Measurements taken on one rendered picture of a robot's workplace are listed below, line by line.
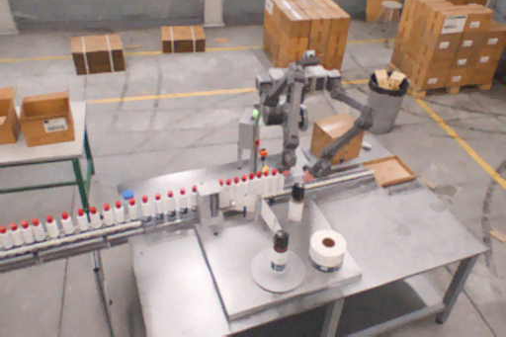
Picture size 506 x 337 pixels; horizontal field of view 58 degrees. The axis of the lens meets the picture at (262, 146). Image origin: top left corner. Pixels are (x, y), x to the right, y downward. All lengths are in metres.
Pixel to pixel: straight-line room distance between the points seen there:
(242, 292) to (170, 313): 0.39
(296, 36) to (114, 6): 3.23
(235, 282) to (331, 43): 4.24
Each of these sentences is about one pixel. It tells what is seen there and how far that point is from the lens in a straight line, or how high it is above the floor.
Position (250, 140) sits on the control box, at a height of 1.36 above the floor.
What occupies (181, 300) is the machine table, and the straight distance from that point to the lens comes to 2.60.
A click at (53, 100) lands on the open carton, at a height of 1.01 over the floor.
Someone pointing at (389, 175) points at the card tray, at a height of 0.83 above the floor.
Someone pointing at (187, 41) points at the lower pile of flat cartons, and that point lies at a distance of 6.96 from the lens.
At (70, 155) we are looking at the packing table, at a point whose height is 0.78.
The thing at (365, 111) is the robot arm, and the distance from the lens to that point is 2.84.
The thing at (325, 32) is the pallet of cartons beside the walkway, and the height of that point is 0.71.
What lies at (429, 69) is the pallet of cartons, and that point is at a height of 0.43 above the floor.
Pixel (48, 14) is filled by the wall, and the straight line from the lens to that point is 8.05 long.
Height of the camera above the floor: 2.95
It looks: 36 degrees down
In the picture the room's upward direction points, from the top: 4 degrees clockwise
